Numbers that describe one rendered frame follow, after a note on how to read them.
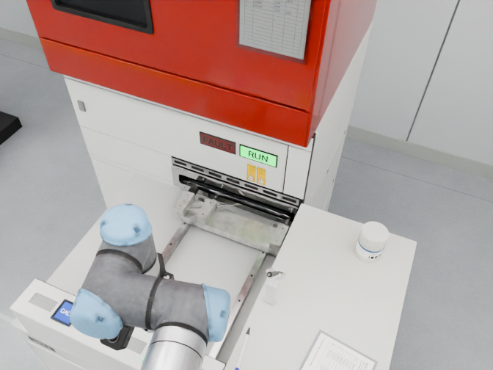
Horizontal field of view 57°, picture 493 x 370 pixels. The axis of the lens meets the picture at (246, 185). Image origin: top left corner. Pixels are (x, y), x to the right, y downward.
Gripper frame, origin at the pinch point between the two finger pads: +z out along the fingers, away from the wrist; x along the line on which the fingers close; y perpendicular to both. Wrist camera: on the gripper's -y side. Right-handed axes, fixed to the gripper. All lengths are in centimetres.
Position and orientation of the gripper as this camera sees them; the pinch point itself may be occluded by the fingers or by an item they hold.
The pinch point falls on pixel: (147, 330)
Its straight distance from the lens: 101.4
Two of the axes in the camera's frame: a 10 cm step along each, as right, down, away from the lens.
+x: -9.2, -3.1, 2.6
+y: 4.0, -6.7, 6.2
